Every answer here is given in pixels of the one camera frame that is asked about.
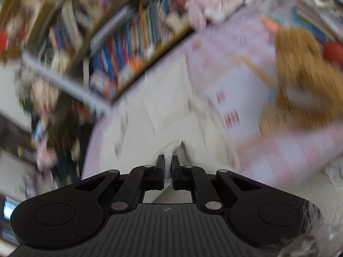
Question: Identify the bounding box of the beige printed t-shirt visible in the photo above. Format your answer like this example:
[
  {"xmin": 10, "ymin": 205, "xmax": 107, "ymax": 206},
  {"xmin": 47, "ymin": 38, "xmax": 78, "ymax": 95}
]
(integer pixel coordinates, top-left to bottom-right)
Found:
[{"xmin": 82, "ymin": 56, "xmax": 240, "ymax": 204}]

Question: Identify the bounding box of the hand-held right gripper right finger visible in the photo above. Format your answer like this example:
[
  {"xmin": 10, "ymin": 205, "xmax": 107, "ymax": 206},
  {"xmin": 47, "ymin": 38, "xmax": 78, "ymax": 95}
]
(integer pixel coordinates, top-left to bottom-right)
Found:
[{"xmin": 171, "ymin": 155, "xmax": 264, "ymax": 212}]

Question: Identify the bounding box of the tall white orange box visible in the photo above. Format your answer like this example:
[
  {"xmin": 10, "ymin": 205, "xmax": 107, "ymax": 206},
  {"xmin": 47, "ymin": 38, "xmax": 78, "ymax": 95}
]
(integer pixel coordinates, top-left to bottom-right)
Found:
[{"xmin": 90, "ymin": 71, "xmax": 120, "ymax": 101}]

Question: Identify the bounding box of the row of colourful books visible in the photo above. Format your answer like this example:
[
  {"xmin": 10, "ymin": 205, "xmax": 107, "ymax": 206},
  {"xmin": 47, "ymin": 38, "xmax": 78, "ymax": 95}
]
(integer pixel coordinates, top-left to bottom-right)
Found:
[{"xmin": 48, "ymin": 0, "xmax": 188, "ymax": 99}]

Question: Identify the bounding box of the pink plush rabbit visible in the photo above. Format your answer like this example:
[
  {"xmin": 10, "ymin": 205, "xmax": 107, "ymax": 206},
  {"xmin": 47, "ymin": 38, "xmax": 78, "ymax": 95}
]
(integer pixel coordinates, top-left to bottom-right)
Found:
[{"xmin": 188, "ymin": 0, "xmax": 252, "ymax": 28}]

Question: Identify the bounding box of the flat white orange box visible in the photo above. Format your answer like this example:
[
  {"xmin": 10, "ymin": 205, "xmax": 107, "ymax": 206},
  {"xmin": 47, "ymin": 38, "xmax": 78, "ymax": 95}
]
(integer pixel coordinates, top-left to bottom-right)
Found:
[{"xmin": 118, "ymin": 56, "xmax": 145, "ymax": 86}]

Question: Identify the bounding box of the small pink plush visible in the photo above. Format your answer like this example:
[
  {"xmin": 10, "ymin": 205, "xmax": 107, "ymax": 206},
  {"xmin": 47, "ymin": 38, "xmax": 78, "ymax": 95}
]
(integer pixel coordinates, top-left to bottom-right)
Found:
[{"xmin": 36, "ymin": 150, "xmax": 57, "ymax": 169}]

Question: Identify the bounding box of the fluffy grey sleeve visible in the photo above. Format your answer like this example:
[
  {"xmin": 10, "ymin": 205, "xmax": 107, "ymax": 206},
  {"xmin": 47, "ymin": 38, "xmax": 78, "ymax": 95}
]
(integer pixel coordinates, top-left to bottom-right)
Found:
[{"xmin": 279, "ymin": 203, "xmax": 333, "ymax": 257}]

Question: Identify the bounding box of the red round thing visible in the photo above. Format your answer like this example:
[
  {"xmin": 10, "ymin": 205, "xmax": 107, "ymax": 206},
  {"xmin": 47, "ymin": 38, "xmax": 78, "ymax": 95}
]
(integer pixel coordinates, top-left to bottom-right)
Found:
[{"xmin": 323, "ymin": 41, "xmax": 343, "ymax": 67}]

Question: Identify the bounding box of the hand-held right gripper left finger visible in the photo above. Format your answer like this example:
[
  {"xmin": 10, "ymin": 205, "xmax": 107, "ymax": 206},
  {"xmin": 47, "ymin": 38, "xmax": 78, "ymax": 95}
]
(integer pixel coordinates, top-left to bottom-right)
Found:
[{"xmin": 71, "ymin": 155, "xmax": 165, "ymax": 212}]

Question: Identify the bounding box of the brown plush toy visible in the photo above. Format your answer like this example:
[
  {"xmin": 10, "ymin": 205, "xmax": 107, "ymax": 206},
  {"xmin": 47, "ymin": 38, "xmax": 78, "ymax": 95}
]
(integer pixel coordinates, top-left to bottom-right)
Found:
[{"xmin": 261, "ymin": 28, "xmax": 343, "ymax": 131}]

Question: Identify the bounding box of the white and wood bookshelf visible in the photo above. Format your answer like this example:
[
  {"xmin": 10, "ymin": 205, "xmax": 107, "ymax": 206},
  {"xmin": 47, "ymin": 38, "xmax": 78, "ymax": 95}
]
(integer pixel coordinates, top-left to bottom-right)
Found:
[{"xmin": 0, "ymin": 0, "xmax": 196, "ymax": 115}]

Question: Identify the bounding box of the pink checked cartoon desk mat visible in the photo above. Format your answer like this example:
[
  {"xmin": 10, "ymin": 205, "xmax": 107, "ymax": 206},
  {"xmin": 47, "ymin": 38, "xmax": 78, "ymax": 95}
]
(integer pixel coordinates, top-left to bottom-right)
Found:
[{"xmin": 80, "ymin": 7, "xmax": 343, "ymax": 193}]

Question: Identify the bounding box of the olive brown cloth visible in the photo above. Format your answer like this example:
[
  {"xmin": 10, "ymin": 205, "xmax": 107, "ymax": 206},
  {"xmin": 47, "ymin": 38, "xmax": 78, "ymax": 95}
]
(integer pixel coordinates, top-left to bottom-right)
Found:
[{"xmin": 48, "ymin": 94, "xmax": 93, "ymax": 153}]

